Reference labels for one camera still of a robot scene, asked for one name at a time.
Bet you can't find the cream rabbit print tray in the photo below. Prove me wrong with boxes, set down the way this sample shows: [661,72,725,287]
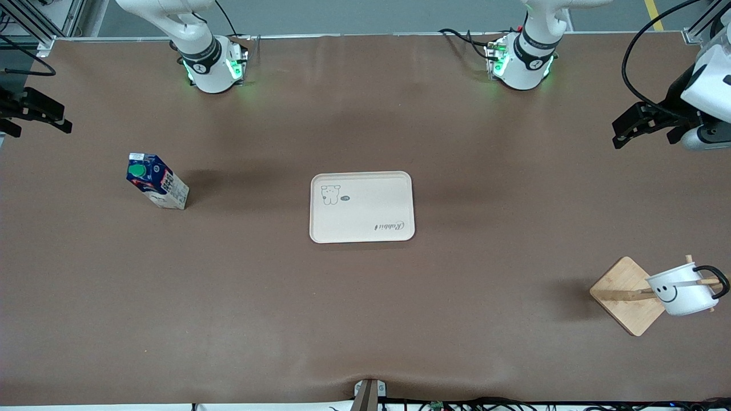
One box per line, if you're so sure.
[310,171,416,244]

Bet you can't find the metal table edge clamp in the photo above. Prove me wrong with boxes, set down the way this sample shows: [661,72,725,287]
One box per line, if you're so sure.
[354,378,388,411]

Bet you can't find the black right arm base cable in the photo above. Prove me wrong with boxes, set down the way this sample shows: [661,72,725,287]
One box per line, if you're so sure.
[214,0,242,39]

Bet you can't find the wooden cup hanging rack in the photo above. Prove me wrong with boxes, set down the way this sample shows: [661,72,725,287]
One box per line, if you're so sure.
[589,255,731,337]

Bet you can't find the white smiley mug black handle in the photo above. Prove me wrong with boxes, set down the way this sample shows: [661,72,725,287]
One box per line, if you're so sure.
[645,262,731,317]

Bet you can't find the blue milk carton green cap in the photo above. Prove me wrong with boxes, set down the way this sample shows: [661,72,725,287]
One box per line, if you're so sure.
[126,152,190,211]

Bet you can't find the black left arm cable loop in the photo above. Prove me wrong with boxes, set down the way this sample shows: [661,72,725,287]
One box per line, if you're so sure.
[622,0,731,122]

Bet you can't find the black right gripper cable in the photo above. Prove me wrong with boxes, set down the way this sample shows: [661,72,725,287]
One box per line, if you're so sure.
[0,35,57,78]

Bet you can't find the black left arm base cables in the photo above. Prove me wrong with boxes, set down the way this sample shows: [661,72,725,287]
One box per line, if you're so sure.
[438,27,495,60]

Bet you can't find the aluminium frame profile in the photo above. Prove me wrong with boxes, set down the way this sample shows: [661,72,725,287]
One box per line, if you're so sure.
[682,0,731,45]
[0,0,87,53]

